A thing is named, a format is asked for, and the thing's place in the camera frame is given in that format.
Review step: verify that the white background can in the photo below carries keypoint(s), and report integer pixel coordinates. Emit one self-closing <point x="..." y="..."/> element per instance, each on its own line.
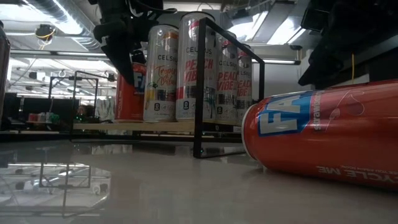
<point x="42" y="117"/>

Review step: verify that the black yellow ceiling device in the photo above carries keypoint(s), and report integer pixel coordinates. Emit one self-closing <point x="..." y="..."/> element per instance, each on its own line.
<point x="45" y="31"/>

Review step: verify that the ceiling light tube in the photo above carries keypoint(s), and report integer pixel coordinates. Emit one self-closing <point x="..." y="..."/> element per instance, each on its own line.
<point x="276" y="61"/>
<point x="62" y="54"/>

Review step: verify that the silver ventilation duct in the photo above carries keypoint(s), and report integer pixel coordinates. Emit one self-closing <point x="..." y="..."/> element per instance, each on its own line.
<point x="81" y="31"/>

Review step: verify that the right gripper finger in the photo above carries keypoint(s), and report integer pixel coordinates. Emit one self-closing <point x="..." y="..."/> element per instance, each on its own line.
<point x="323" y="65"/>

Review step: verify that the wooden shelf with black frame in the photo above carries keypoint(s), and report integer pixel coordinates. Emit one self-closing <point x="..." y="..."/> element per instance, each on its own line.
<point x="140" y="126"/>

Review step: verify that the white plastic sheet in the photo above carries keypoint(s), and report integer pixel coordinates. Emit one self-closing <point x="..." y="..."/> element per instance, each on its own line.
<point x="105" y="109"/>

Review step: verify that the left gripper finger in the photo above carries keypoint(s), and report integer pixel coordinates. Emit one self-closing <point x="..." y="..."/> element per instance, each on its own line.
<point x="138" y="57"/>
<point x="119" y="56"/>

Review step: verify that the black partition panel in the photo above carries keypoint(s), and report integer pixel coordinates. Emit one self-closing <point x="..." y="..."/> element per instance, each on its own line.
<point x="37" y="107"/>

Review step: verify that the green background can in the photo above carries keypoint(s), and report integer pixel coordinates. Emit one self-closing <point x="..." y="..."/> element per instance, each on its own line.
<point x="55" y="118"/>

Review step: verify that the ceiling light panel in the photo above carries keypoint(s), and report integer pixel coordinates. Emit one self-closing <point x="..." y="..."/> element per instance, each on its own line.
<point x="280" y="28"/>

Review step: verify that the red Fanta strawberry can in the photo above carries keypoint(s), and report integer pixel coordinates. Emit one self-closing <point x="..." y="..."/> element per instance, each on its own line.
<point x="326" y="140"/>
<point x="127" y="102"/>

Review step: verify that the silver can with red print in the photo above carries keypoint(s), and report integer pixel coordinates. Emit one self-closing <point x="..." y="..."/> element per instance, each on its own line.
<point x="3" y="68"/>

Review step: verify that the person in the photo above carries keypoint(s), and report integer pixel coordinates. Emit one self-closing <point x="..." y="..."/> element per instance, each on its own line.
<point x="81" y="111"/>

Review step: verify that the red background can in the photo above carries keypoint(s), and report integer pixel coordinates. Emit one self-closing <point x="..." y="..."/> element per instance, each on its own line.
<point x="32" y="117"/>

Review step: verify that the Celsius Tropical Vibe can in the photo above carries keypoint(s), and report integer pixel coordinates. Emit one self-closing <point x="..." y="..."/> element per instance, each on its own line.
<point x="160" y="93"/>

